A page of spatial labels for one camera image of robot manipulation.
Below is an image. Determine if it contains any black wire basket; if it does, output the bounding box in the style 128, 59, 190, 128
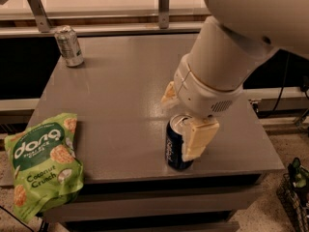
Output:
276, 158, 309, 232

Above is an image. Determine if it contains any metal rail bracket left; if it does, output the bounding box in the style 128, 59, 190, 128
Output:
27, 0, 51, 33

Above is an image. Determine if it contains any black cable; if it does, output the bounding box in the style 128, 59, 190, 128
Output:
259, 50, 309, 119

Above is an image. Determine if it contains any blue pepsi can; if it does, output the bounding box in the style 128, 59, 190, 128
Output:
165, 114, 193, 170

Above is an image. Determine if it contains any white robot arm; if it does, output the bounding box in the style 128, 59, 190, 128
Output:
161, 0, 309, 161

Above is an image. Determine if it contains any grey drawer cabinet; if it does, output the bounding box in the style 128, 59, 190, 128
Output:
42, 173, 268, 232

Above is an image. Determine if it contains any metal rail bracket middle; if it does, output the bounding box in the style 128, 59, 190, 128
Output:
158, 0, 169, 29

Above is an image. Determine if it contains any green rice cracker bag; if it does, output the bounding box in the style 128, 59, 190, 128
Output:
5, 113, 84, 222

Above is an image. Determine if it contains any metal rail bracket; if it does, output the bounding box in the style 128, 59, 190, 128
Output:
27, 0, 51, 33
158, 0, 169, 29

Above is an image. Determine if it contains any silver green soda can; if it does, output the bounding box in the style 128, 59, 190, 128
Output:
54, 25, 84, 67

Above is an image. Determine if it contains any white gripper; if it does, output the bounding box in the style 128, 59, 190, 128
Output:
160, 54, 242, 161

